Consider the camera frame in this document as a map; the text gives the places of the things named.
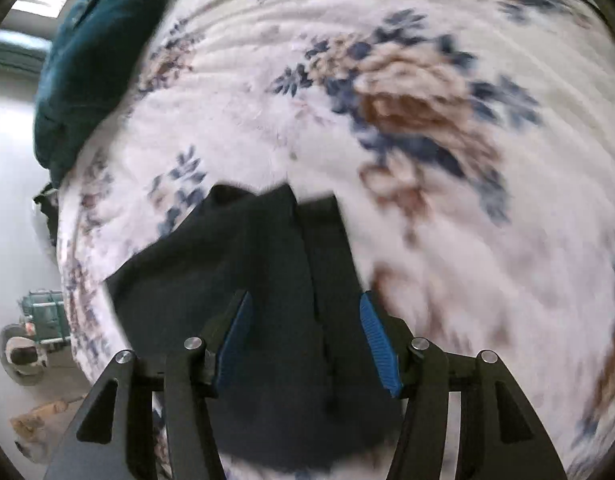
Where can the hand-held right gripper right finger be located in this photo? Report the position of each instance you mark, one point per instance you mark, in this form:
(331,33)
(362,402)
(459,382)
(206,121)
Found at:
(380,345)

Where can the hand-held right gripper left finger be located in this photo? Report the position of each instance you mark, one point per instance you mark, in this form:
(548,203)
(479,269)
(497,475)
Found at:
(235,340)

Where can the dark striped sweater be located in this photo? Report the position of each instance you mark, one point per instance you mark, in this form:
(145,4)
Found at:
(267,270)

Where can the pile of dark clothes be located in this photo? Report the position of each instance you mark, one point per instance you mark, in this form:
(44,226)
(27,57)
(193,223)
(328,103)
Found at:
(48,210)

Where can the floral bed blanket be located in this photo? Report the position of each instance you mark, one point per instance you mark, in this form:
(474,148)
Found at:
(387,135)

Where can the teal folded quilt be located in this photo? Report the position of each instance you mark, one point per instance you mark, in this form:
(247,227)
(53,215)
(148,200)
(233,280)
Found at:
(87,70)

